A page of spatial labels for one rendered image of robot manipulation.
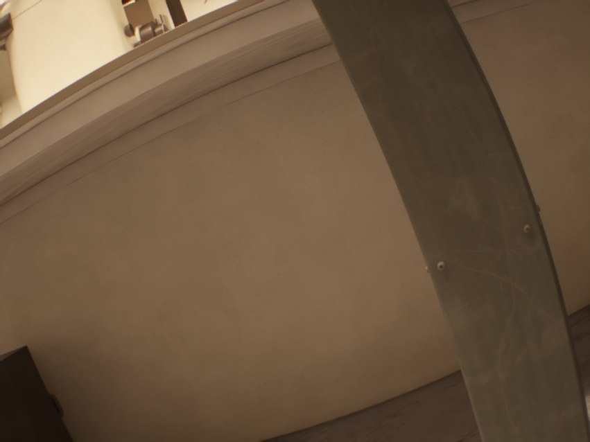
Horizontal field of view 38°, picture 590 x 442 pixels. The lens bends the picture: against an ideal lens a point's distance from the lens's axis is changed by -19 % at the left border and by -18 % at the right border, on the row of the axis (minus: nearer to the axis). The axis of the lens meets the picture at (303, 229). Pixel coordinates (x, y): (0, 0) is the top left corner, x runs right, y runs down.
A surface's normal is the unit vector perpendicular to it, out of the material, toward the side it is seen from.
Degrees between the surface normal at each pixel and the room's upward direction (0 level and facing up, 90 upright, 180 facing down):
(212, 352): 90
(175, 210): 90
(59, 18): 91
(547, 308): 90
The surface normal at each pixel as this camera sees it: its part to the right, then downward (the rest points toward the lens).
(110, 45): 0.66, -0.22
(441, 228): -0.23, 0.15
